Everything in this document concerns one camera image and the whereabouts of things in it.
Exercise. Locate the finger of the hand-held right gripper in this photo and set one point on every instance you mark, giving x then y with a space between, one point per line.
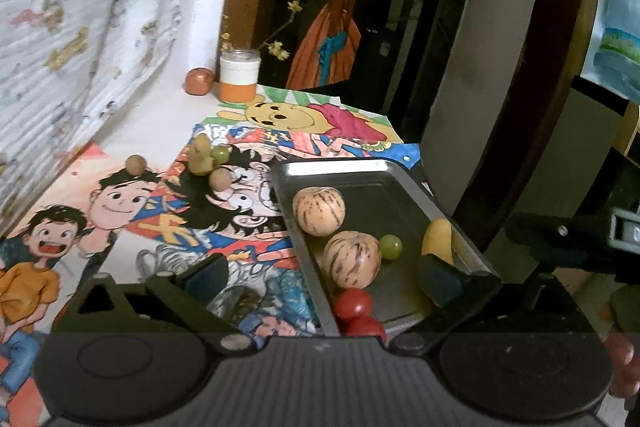
550 239

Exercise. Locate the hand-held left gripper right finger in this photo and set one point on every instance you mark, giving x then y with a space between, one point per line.
440 283

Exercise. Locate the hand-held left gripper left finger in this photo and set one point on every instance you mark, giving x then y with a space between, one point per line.
210 276

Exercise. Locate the green grape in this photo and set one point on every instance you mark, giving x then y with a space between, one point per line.
390 247
220 153

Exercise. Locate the red cherry tomato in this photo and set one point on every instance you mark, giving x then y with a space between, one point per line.
367 327
352 303

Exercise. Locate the striped pepino melon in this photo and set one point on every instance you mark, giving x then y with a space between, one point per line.
318 210
351 259

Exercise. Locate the small brown round fruit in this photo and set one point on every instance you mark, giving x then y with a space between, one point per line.
220 180
135 164

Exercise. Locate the metal tray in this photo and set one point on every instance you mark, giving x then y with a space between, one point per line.
380 197

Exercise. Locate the person's right hand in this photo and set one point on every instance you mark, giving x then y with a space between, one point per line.
622 367

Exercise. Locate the spiky-haired cartoon drawing paper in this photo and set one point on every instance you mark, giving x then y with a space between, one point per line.
240 207

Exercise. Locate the cartoon boys drawing paper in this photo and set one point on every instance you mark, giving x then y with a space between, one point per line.
45 277

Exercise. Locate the yellow bear drawing paper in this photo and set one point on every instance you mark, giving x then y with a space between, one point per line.
280 114

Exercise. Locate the small red apple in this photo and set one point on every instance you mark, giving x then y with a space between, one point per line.
200 82

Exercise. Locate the blue water bottle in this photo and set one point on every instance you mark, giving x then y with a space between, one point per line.
622 32

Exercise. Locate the white and orange jar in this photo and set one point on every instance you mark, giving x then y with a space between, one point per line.
240 79

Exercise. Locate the yellow flower sprig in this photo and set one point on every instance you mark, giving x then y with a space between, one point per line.
278 49

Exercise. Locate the white cartoon printed blanket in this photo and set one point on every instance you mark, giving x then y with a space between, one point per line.
75 32

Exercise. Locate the dark wooden door frame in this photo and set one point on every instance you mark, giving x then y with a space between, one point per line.
550 57

